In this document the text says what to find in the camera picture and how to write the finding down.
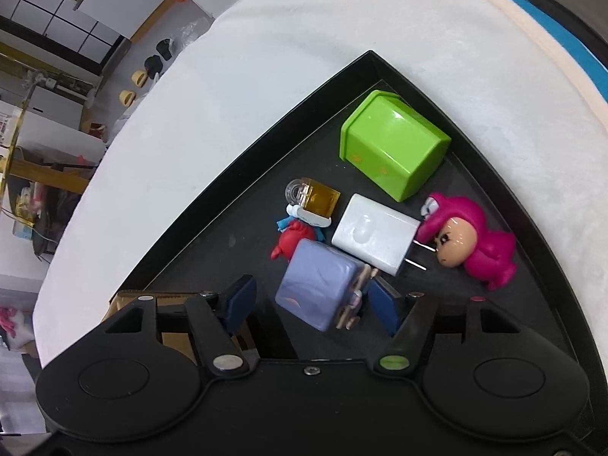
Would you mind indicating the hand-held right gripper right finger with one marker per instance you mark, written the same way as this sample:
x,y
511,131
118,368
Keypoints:
x,y
384,304

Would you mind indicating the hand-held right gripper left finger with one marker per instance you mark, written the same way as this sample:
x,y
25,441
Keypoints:
x,y
240,301

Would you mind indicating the small beige figure toy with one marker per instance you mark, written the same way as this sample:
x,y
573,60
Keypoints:
x,y
354,301

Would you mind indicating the black plastic tray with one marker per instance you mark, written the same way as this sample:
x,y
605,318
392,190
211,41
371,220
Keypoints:
x,y
237,256

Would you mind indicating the white plug charger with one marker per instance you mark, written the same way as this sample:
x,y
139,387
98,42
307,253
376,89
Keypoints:
x,y
375,235

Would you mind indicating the purple cube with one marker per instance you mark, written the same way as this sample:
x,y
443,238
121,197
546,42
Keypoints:
x,y
316,289

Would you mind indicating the brown cardboard box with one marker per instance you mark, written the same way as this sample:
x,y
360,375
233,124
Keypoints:
x,y
178,344

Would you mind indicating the red blue figure toy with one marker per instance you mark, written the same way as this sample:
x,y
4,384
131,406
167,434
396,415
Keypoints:
x,y
297,240

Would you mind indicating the pink hooded doll figure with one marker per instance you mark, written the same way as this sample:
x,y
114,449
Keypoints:
x,y
479,242

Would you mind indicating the small perfume bottle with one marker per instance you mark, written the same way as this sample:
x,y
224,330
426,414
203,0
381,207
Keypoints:
x,y
318,199

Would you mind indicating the green plastic box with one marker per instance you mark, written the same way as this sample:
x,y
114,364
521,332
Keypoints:
x,y
394,145

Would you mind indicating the pink cloth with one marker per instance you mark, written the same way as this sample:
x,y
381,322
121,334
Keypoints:
x,y
9,320

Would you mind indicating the yellow cup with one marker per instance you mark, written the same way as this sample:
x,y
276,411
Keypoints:
x,y
138,77
127,97

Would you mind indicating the yellow table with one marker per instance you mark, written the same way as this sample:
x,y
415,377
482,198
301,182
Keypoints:
x,y
38,169

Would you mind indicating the black cup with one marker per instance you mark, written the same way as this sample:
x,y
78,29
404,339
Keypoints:
x,y
165,47
152,63

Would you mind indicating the clear plastic bag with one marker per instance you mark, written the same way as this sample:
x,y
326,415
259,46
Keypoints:
x,y
190,33

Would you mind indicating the blue blanket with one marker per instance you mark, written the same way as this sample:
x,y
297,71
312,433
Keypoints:
x,y
560,33

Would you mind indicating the white cabinet with black frame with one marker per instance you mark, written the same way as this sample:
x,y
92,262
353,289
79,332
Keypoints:
x,y
61,23

